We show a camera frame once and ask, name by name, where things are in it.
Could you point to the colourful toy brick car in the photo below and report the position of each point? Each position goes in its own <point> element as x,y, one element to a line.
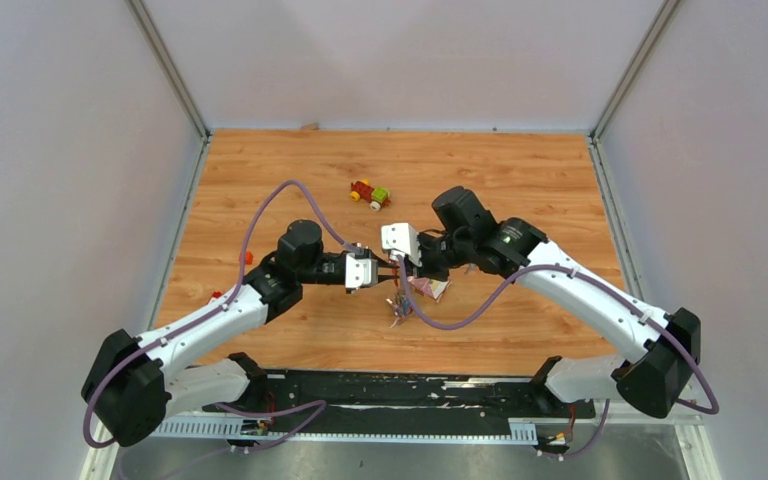
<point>377,198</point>

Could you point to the metal key holder red handle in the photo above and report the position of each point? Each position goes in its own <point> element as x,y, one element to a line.
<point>400,304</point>

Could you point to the small orange brick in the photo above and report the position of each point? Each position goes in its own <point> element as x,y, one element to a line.
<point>246,257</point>

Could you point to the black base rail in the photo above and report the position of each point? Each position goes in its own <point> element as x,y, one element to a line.
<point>408,404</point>

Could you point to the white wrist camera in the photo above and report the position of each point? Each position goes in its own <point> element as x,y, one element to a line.
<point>360,273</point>
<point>401,240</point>

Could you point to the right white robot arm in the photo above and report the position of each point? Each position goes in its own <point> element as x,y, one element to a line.
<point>657,351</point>

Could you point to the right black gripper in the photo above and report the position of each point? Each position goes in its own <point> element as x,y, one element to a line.
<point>425,270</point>

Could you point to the pink card packet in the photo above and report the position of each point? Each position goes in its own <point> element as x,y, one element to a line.
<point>430,288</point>

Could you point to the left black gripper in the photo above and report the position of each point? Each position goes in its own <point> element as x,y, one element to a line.
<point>367,253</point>

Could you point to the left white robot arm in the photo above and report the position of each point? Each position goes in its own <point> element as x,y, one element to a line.
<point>138,381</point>

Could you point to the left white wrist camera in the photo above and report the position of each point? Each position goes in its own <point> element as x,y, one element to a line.
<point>360,273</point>

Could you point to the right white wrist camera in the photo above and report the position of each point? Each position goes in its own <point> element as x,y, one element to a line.
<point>401,240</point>

